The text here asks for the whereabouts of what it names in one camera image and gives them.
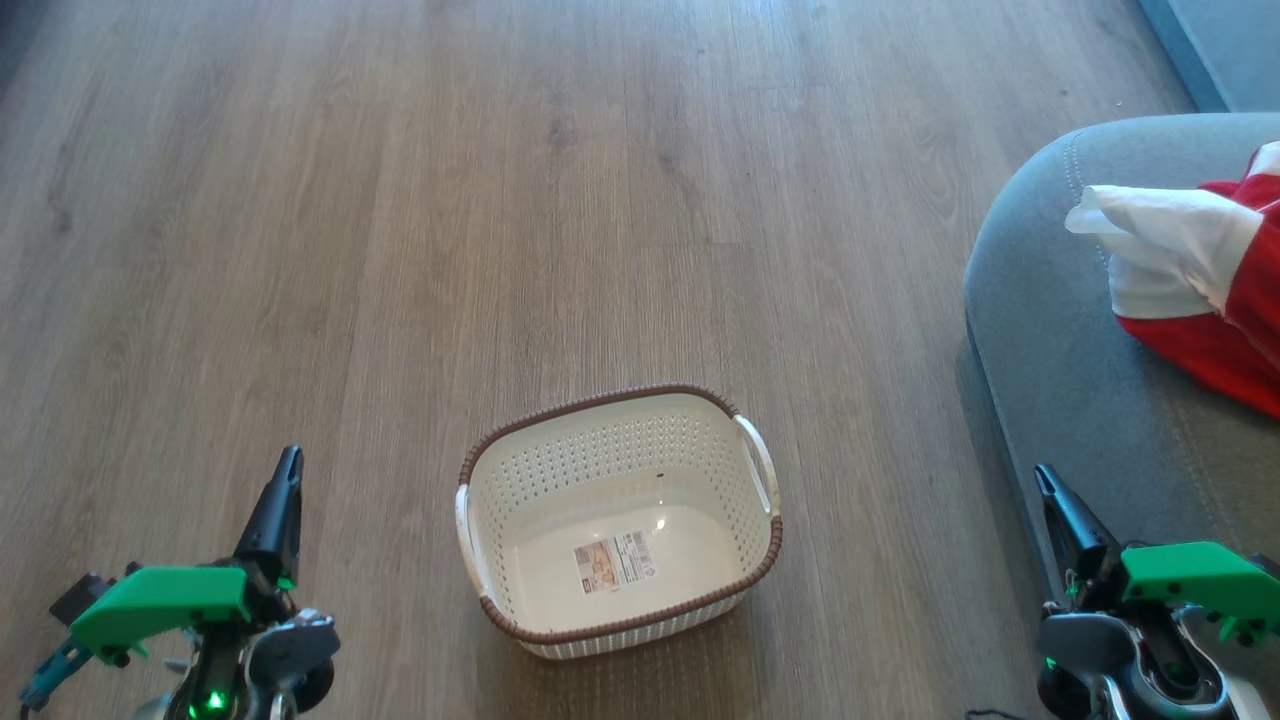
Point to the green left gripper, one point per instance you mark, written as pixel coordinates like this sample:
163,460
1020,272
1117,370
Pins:
160,605

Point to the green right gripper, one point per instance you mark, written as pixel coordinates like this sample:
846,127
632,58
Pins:
1200,585

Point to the red and white garment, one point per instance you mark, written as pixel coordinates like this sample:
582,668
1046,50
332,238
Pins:
1220,280

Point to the printed basket label sticker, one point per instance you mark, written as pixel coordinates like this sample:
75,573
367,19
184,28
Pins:
615,562

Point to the white perforated laundry basket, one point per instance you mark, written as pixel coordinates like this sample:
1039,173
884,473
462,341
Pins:
620,520

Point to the grey fabric sofa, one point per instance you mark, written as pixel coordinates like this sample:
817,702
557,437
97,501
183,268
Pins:
1080,400

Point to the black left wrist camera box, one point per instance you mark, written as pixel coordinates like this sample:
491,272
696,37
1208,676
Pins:
85,597

